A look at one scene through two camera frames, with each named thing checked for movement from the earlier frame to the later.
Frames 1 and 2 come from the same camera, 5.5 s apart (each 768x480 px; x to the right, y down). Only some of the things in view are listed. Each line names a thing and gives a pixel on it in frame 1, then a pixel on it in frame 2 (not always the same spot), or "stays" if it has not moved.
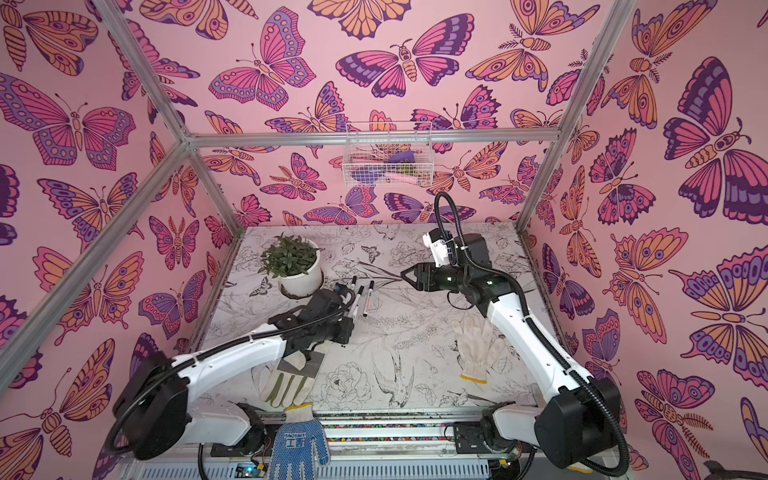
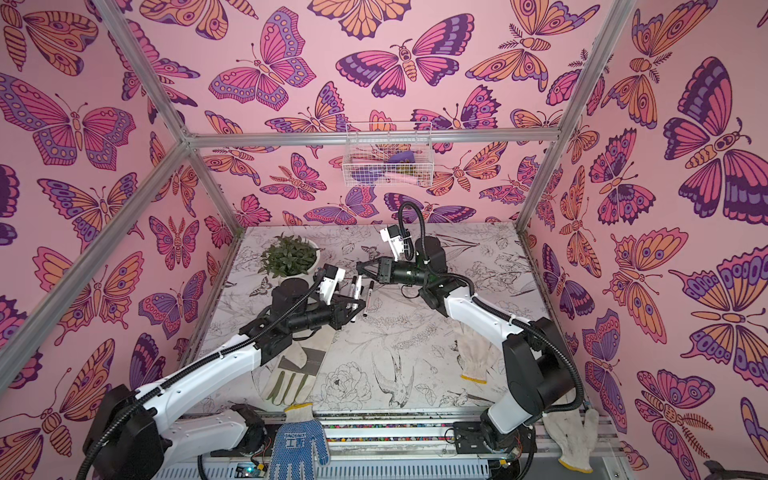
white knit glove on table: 477,351 stays
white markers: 369,298 stays
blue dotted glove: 294,446 stays
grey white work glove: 293,381 stays
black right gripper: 424,279 → 382,270
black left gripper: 347,327 → 339,317
